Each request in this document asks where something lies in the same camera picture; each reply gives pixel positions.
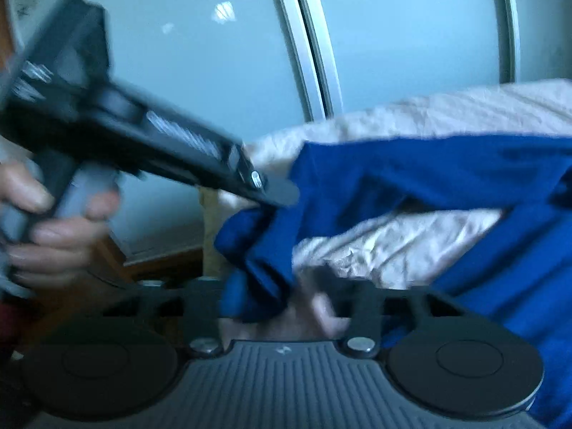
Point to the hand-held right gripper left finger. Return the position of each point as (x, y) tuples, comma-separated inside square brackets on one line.
[(202, 308)]

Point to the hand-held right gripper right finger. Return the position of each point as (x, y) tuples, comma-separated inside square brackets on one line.
[(363, 317)]

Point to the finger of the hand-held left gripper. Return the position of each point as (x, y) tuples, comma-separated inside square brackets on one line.
[(279, 192)]

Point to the blue knit sweater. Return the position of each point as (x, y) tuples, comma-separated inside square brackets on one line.
[(447, 178)]

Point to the person's left hand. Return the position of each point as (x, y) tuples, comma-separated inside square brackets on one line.
[(49, 237)]

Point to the pale pink bed sheet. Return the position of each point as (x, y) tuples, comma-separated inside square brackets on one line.
[(402, 245)]

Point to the pale sliding door wardrobe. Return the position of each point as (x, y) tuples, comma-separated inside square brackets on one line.
[(201, 53)]

